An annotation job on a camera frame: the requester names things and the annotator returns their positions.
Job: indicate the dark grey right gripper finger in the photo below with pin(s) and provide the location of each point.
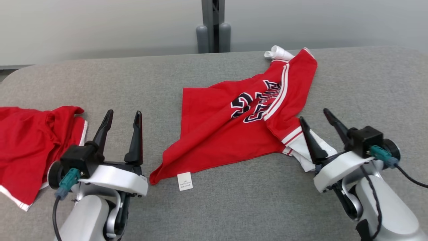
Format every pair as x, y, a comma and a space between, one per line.
314, 147
337, 129

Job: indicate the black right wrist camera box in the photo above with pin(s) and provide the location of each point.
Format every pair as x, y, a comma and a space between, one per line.
366, 139

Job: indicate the red shorts with white trim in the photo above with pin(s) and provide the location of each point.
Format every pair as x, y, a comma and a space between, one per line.
30, 147

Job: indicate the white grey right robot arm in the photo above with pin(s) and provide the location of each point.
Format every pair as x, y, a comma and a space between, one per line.
398, 214

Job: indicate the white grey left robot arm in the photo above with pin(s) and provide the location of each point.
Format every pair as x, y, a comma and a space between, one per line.
87, 217

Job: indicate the red basketball jersey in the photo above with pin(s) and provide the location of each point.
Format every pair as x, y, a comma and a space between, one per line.
217, 137

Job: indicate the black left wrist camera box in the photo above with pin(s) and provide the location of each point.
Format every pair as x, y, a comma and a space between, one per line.
78, 157

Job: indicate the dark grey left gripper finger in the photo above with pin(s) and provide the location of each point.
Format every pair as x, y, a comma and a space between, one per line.
103, 134
136, 144

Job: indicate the grey partition post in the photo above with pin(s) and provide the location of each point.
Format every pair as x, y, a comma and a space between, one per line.
209, 26

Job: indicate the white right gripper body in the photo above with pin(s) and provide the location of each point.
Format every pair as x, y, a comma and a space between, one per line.
337, 169

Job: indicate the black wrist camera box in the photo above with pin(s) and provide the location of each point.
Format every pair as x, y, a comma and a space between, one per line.
78, 157
366, 139

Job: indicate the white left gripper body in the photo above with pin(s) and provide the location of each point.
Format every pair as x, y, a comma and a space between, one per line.
120, 179

